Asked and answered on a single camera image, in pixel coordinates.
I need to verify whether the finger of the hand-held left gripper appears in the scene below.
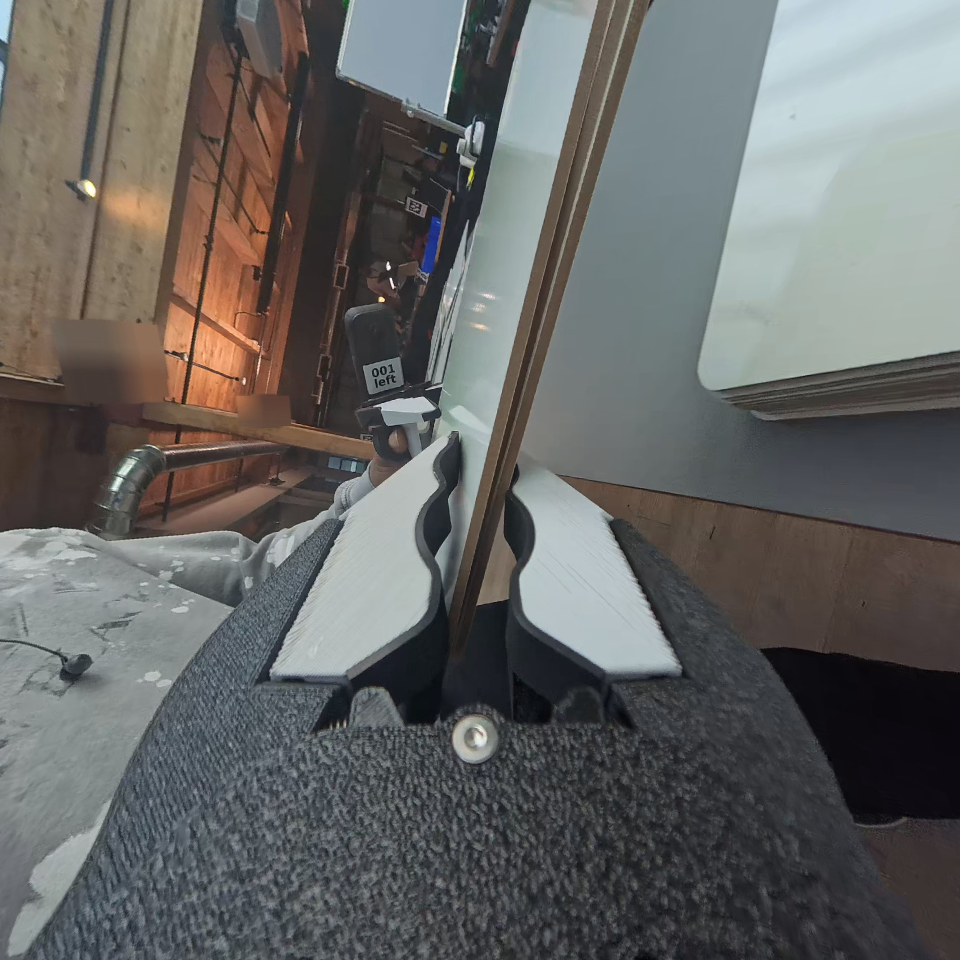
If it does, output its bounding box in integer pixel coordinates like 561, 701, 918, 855
377, 396, 444, 460

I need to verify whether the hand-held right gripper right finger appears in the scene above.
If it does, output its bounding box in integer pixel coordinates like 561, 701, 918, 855
504, 461, 685, 684

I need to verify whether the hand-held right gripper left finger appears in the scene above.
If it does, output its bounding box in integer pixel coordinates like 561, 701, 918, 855
268, 431, 464, 685

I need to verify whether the white rounded board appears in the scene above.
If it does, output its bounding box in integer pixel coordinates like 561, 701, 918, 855
433, 0, 654, 669

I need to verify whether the stack of white panels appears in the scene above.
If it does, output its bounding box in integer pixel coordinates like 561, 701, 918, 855
697, 0, 960, 421

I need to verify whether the person's left forearm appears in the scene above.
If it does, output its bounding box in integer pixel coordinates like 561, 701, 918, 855
238, 459, 376, 605

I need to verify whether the light wooden beam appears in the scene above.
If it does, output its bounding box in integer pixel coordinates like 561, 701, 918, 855
142, 401, 376, 462

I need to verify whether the grey panel with dark rim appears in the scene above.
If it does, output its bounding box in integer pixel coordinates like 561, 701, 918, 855
335, 0, 470, 118

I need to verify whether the black clip microphone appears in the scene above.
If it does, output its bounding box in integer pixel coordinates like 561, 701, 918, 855
0, 637, 96, 682

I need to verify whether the dark wooden counter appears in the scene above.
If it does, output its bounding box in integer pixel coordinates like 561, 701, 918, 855
0, 375, 151, 530

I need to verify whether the black ceiling rail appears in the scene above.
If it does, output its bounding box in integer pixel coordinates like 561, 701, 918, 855
253, 52, 312, 316

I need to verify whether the silver ventilation duct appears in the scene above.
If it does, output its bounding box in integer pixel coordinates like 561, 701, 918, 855
88, 442, 292, 538

